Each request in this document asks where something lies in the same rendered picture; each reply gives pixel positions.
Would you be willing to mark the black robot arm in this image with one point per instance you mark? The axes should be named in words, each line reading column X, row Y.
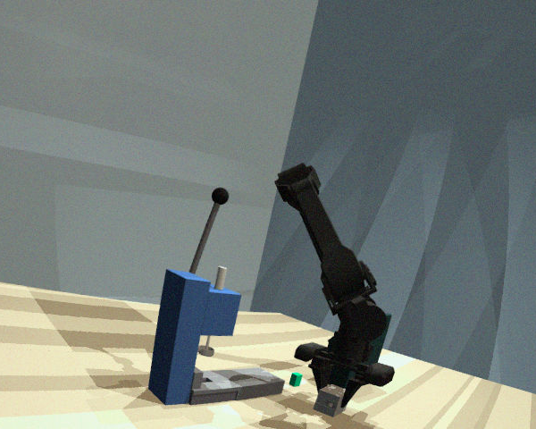
column 342, row 274

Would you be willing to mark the teal block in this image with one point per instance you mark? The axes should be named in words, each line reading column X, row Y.
column 295, row 379

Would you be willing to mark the tan block with round hole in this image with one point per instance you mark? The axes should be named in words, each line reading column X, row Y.
column 329, row 400

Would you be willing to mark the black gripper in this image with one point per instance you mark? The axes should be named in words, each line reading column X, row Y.
column 347, row 350

